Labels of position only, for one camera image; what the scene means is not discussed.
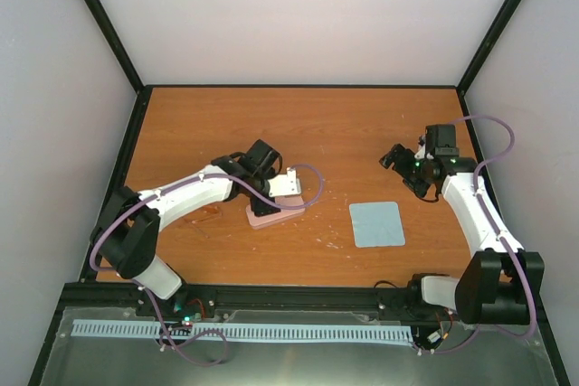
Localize pink sunglasses case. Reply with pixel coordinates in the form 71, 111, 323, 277
245, 195, 305, 230

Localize black enclosure frame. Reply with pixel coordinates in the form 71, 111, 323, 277
29, 0, 569, 385

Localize light blue cleaning cloth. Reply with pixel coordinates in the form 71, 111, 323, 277
349, 202, 405, 249

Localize light blue cable duct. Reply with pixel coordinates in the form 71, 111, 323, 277
70, 319, 413, 346

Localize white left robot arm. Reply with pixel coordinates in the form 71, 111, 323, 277
90, 139, 282, 316

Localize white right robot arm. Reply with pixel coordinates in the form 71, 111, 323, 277
379, 144, 545, 327

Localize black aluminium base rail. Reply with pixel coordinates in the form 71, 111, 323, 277
61, 281, 544, 326

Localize orange sunglasses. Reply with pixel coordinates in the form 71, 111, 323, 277
184, 205, 223, 239

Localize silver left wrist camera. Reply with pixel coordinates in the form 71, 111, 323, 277
268, 168, 301, 198

